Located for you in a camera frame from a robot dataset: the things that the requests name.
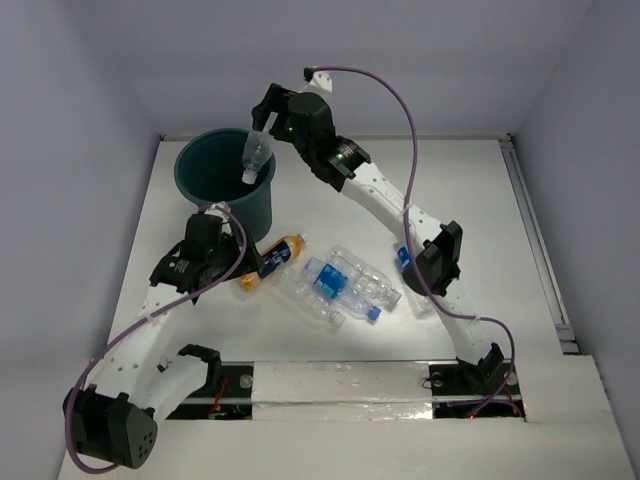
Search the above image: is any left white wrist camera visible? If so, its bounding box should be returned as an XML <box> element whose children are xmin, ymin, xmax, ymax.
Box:
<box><xmin>198</xmin><ymin>202</ymin><xmax>231</xmax><ymax>218</ymax></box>

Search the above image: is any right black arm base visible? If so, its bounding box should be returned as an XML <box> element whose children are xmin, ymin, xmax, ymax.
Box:
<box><xmin>421</xmin><ymin>362</ymin><xmax>525</xmax><ymax>419</ymax></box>

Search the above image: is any clear ribbed plastic bottle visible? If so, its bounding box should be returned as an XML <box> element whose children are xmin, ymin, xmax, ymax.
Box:
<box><xmin>272</xmin><ymin>265</ymin><xmax>346</xmax><ymax>332</ymax></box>

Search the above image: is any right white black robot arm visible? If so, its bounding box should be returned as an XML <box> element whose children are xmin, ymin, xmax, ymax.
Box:
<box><xmin>251</xmin><ymin>83</ymin><xmax>505</xmax><ymax>398</ymax></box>

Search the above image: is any dark green plastic bin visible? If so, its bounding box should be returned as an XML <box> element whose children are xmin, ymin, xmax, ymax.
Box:
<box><xmin>174</xmin><ymin>128</ymin><xmax>276</xmax><ymax>242</ymax></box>

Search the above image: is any light blue label bottle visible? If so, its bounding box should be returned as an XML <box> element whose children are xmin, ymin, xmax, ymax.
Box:
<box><xmin>301</xmin><ymin>257</ymin><xmax>381</xmax><ymax>324</ymax></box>

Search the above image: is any purple cable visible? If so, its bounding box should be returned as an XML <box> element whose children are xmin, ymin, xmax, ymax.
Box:
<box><xmin>67</xmin><ymin>205</ymin><xmax>249</xmax><ymax>474</ymax></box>
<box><xmin>314</xmin><ymin>66</ymin><xmax>519</xmax><ymax>419</ymax></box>

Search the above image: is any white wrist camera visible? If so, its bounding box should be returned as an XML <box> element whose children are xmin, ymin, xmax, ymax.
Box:
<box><xmin>198</xmin><ymin>202</ymin><xmax>231</xmax><ymax>218</ymax></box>
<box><xmin>299</xmin><ymin>67</ymin><xmax>333</xmax><ymax>100</ymax></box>

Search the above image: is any blue label water bottle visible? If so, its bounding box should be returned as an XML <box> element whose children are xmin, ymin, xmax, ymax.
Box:
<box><xmin>393</xmin><ymin>242</ymin><xmax>436</xmax><ymax>320</ymax></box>

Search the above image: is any silver foil tape strip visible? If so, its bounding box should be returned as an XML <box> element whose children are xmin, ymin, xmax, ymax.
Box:
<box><xmin>251</xmin><ymin>361</ymin><xmax>433</xmax><ymax>422</ymax></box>

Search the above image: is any orange juice bottle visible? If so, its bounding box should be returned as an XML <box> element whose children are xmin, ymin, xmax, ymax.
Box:
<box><xmin>238</xmin><ymin>233</ymin><xmax>307</xmax><ymax>292</ymax></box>

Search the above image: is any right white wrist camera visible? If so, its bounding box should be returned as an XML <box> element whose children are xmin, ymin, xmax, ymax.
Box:
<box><xmin>299</xmin><ymin>67</ymin><xmax>333</xmax><ymax>100</ymax></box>

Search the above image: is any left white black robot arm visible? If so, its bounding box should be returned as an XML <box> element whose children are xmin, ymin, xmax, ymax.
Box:
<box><xmin>62</xmin><ymin>202</ymin><xmax>261</xmax><ymax>475</ymax></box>

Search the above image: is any aluminium side rail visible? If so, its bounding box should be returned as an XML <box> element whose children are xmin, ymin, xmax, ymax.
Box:
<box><xmin>498</xmin><ymin>135</ymin><xmax>582</xmax><ymax>356</ymax></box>

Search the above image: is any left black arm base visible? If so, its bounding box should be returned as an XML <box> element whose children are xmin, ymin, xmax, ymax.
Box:
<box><xmin>168</xmin><ymin>363</ymin><xmax>254</xmax><ymax>420</ymax></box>

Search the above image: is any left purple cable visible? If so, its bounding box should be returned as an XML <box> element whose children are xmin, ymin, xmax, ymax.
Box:
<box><xmin>67</xmin><ymin>205</ymin><xmax>249</xmax><ymax>474</ymax></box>

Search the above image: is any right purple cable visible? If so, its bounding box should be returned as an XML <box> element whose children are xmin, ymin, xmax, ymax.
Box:
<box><xmin>314</xmin><ymin>66</ymin><xmax>519</xmax><ymax>419</ymax></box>

